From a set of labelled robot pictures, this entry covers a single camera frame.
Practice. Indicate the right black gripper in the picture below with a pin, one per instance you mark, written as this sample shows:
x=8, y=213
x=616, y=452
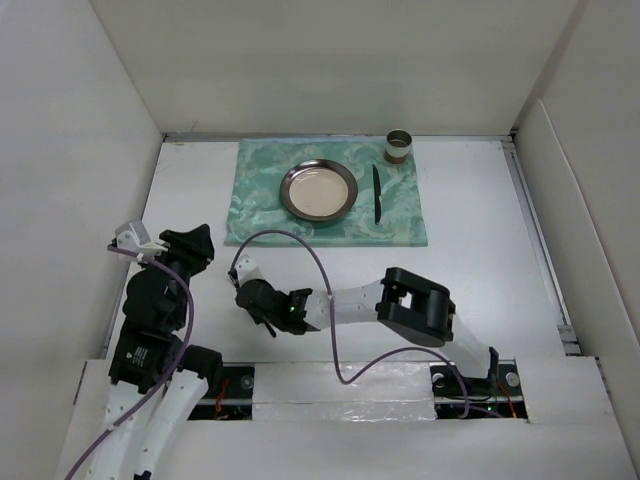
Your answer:
x=258, y=319

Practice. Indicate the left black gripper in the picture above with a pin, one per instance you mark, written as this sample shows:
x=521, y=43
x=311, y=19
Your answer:
x=193, y=245

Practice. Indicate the black metal fork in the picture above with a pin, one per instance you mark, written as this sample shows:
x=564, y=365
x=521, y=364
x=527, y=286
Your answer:
x=270, y=330

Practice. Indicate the round plate with dark rim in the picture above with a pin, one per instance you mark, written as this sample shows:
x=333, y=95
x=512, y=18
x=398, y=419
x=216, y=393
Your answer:
x=318, y=190

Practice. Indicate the green patterned cloth placemat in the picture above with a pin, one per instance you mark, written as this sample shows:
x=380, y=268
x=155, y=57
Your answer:
x=256, y=206

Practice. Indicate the black handled table knife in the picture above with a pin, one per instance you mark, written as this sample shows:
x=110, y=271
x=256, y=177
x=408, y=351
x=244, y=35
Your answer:
x=377, y=194

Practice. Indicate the metal cup with white band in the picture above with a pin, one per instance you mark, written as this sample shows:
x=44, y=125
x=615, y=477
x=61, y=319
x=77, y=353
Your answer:
x=398, y=144

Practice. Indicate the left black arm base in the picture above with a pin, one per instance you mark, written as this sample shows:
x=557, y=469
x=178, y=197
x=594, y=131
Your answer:
x=233, y=400

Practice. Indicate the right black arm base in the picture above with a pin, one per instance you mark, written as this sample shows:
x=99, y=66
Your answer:
x=489, y=399

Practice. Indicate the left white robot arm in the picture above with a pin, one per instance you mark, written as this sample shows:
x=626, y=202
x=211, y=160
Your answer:
x=156, y=376

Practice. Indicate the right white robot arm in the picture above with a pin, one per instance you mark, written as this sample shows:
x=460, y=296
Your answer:
x=415, y=308

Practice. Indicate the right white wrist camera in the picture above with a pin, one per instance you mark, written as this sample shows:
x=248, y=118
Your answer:
x=245, y=269

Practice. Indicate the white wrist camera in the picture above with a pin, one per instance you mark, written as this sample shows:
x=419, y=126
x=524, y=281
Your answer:
x=245, y=269
x=133, y=237

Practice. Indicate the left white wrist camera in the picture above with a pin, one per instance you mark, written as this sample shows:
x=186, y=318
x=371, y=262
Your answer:
x=133, y=237

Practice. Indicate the aluminium table edge rail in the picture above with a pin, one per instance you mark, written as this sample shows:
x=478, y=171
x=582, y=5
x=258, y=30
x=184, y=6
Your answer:
x=560, y=313

